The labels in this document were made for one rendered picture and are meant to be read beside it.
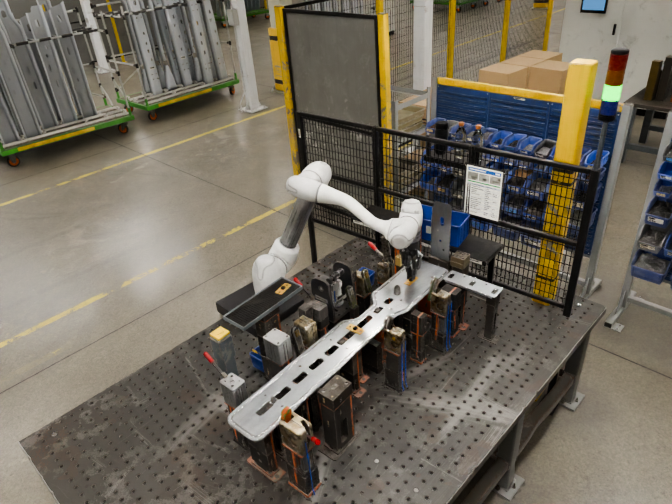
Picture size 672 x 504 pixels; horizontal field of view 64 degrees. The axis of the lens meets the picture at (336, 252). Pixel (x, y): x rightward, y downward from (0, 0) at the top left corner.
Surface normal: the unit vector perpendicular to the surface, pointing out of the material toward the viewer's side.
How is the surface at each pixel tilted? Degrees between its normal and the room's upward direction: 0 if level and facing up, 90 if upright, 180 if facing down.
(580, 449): 0
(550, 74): 90
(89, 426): 0
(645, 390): 0
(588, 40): 90
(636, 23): 90
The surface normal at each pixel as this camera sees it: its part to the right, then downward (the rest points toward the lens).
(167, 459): -0.07, -0.85
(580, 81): -0.64, 0.44
